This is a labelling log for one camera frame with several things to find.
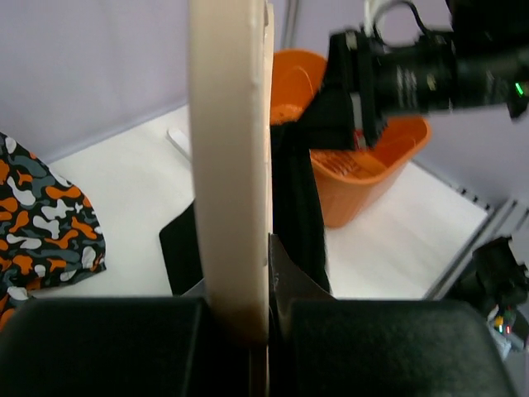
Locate wooden hanger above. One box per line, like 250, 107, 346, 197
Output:
188, 1, 274, 396

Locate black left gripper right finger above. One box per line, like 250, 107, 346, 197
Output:
269, 236, 517, 396

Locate black shorts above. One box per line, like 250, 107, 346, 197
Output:
159, 88, 352, 295

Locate orange plastic basket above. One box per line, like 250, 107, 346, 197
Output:
270, 50, 431, 228

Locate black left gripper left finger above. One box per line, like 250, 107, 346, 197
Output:
1, 298, 218, 396

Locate aluminium mounting rail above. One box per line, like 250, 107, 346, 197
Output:
425, 181, 529, 361

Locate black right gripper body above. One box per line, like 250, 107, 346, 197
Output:
328, 29, 455, 149

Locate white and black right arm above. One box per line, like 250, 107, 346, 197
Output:
313, 1, 528, 151

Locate orange camouflage shorts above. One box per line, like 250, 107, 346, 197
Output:
1, 134, 106, 324

